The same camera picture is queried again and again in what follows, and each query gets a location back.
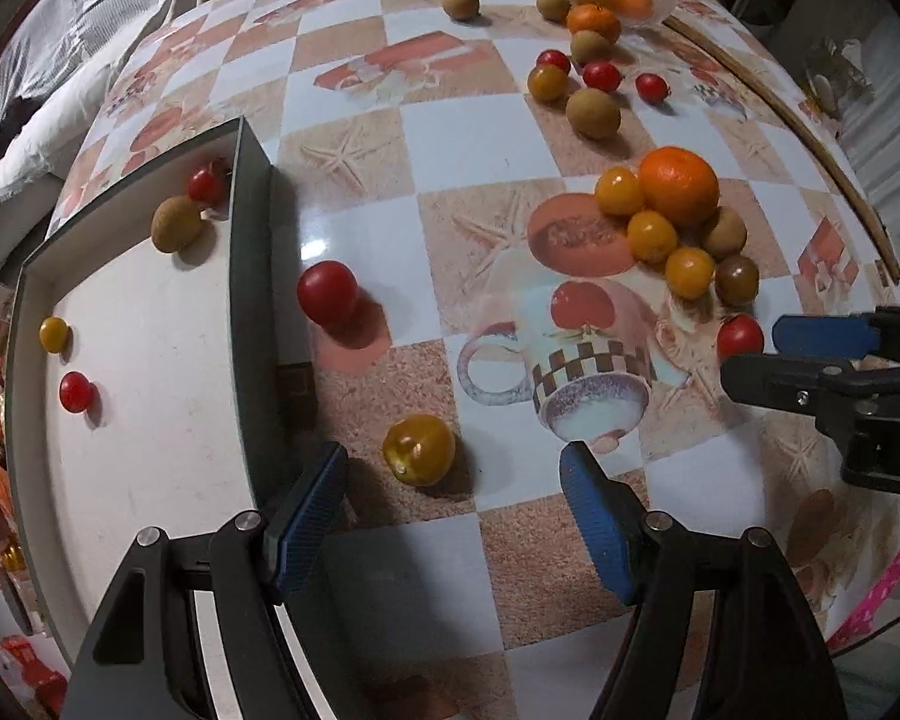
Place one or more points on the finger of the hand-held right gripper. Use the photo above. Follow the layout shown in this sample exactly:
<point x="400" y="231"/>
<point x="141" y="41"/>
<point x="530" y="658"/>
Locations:
<point x="772" y="382"/>
<point x="825" y="335"/>

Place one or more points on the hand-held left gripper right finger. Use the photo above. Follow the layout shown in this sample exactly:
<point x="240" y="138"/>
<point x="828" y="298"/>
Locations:
<point x="596" y="525"/>

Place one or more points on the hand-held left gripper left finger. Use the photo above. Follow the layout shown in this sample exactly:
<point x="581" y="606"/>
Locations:
<point x="309" y="521"/>

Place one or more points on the red cherry tomato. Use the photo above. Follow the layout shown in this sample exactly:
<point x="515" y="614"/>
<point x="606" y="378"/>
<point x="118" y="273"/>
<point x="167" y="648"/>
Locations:
<point x="739" y="337"/>
<point x="75" y="392"/>
<point x="553" y="60"/>
<point x="652" y="87"/>
<point x="601" y="76"/>
<point x="206" y="184"/>
<point x="328" y="291"/>

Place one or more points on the large yellow cherry tomato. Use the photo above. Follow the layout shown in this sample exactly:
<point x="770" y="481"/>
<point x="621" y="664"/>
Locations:
<point x="418" y="448"/>

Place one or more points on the white tray with dark rim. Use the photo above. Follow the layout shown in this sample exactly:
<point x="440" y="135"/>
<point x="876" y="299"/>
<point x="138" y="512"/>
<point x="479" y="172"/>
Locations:
<point x="142" y="405"/>

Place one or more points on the dark brown cherry tomato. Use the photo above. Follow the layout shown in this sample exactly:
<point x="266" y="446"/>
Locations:
<point x="737" y="280"/>

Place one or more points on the brown kiwi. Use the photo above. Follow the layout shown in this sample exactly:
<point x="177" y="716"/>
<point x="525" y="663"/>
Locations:
<point x="461" y="4"/>
<point x="174" y="223"/>
<point x="592" y="113"/>
<point x="590" y="47"/>
<point x="551" y="6"/>
<point x="727" y="231"/>

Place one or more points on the pink patterned cloth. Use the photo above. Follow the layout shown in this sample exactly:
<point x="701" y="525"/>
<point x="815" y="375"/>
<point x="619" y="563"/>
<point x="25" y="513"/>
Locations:
<point x="874" y="600"/>

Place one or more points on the thin wooden stick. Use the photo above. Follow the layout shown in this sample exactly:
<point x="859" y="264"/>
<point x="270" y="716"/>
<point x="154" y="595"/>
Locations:
<point x="802" y="131"/>

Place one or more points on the large orange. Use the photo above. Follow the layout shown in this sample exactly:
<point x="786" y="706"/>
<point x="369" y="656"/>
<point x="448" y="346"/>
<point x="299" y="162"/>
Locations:
<point x="679" y="186"/>

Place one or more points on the pile of red snack packets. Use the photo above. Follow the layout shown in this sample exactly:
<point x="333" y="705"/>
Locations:
<point x="0" y="510"/>

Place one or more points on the checkered printed tablecloth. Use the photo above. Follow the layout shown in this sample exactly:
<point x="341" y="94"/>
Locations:
<point x="435" y="165"/>

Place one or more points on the white quilted blanket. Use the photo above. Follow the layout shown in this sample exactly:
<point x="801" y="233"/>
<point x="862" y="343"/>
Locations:
<point x="60" y="52"/>

